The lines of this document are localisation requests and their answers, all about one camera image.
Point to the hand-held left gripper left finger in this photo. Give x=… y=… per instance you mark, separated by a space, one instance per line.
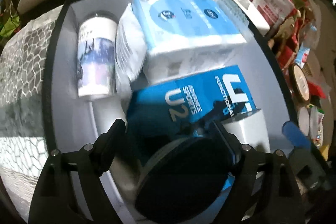
x=113 y=140

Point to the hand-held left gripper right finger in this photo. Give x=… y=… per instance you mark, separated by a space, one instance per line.
x=227 y=136

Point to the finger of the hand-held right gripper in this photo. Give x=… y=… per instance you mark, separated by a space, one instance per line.
x=295 y=133

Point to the blue product box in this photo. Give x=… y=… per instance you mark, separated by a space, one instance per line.
x=189 y=98

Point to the black storage box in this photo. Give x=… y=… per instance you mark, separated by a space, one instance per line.
x=52 y=56

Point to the round wooden lidded cup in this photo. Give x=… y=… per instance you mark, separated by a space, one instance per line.
x=300 y=83

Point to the white printed tumbler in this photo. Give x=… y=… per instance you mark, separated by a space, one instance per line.
x=95 y=64

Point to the blue white tissue pack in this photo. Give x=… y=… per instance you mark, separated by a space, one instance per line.
x=183 y=29

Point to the green plastic bag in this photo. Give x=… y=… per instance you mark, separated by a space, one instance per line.
x=8 y=27

